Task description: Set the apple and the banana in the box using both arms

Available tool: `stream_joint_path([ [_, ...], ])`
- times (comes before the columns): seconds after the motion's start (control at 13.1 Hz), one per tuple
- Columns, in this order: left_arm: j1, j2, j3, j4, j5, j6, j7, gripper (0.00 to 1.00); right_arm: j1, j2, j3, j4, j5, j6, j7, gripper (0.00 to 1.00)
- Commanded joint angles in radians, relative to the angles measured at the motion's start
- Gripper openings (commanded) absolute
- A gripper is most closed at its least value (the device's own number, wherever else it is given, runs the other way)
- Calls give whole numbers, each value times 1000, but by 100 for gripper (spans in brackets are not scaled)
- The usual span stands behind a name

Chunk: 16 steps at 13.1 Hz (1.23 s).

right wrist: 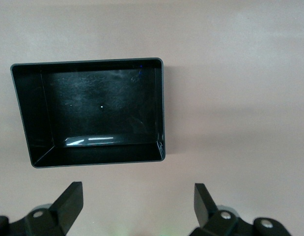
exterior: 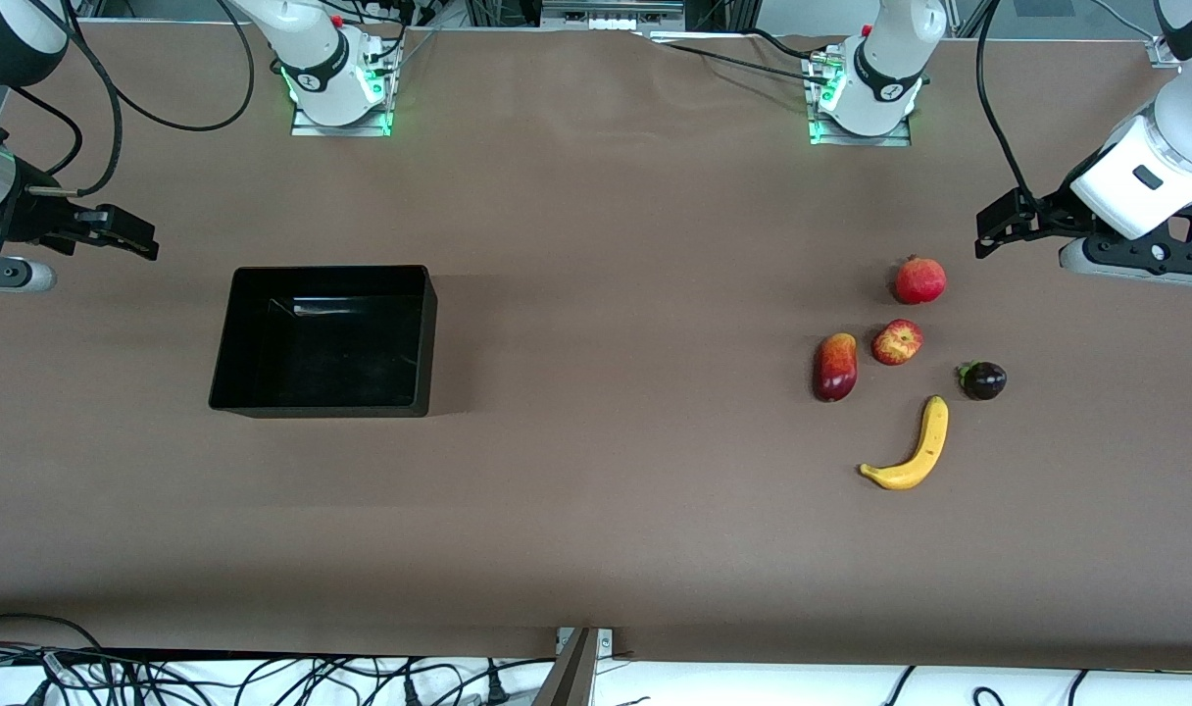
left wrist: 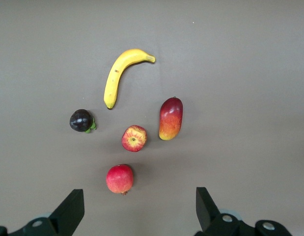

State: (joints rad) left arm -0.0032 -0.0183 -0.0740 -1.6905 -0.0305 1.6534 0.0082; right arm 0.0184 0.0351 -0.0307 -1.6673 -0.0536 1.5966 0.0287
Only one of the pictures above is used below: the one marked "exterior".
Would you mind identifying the red yellow apple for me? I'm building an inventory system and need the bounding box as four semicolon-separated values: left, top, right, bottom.
871;320;924;367

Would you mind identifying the black rectangular plastic box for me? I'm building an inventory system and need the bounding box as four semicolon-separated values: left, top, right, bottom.
208;265;438;420

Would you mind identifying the yellow banana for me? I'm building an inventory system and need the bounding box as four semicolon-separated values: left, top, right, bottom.
859;395;950;491

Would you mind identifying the red pomegranate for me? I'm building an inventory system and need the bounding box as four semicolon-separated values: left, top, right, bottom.
894;255;948;306

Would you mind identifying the dark purple mangosteen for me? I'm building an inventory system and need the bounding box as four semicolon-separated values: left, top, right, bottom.
957;360;1008;401

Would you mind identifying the red yellow mango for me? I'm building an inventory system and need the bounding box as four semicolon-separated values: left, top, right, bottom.
814;332;859;403

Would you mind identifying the white power strip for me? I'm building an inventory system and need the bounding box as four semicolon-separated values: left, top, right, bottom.
542;0;685;30

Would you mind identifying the table cover sheet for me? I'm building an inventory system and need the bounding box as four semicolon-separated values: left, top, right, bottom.
0;20;1192;673

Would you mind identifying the dark grey pole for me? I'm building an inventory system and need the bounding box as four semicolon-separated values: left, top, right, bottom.
532;628;597;706

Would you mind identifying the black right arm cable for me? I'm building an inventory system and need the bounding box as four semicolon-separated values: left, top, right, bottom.
8;0;256;197

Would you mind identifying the black cable to base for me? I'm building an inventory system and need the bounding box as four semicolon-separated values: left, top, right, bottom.
667;41;827;84

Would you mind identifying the black cable tangle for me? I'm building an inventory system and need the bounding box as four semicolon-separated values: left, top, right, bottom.
0;642;558;706

